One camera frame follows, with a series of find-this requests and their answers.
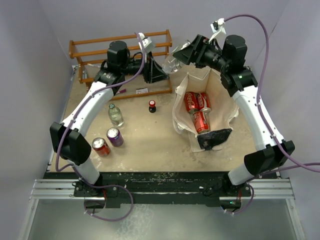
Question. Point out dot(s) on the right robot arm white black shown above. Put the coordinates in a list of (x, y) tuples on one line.
[(272, 150)]

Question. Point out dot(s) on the grey metal clips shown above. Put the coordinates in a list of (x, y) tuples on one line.
[(84, 75)]

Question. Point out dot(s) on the red cola can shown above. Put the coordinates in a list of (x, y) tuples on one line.
[(191, 102)]

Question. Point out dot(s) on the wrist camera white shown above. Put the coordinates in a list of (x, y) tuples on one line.
[(218, 29), (146, 43)]

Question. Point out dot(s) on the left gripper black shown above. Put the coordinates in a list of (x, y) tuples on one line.
[(152, 72)]

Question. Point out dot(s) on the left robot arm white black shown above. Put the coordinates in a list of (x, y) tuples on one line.
[(68, 137)]

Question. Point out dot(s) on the wooden shelf rack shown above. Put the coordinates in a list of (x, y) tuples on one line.
[(121, 57)]

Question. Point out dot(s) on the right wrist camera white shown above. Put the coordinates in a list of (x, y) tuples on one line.
[(218, 29)]

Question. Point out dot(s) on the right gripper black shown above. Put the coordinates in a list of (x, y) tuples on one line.
[(199, 46)]

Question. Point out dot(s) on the purple soda can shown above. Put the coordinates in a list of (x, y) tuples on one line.
[(115, 137)]

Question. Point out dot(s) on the clear bottle green cap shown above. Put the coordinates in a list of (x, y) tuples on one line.
[(171, 64), (115, 115)]

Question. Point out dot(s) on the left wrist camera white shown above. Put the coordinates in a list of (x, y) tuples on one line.
[(146, 43)]

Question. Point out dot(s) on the red black stamp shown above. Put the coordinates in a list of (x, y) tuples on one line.
[(152, 106)]

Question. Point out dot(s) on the purple capped marker pen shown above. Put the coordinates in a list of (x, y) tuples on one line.
[(121, 91)]

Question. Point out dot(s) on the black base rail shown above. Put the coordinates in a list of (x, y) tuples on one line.
[(209, 188)]

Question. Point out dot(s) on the small white red label card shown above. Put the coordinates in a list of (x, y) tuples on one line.
[(142, 90)]

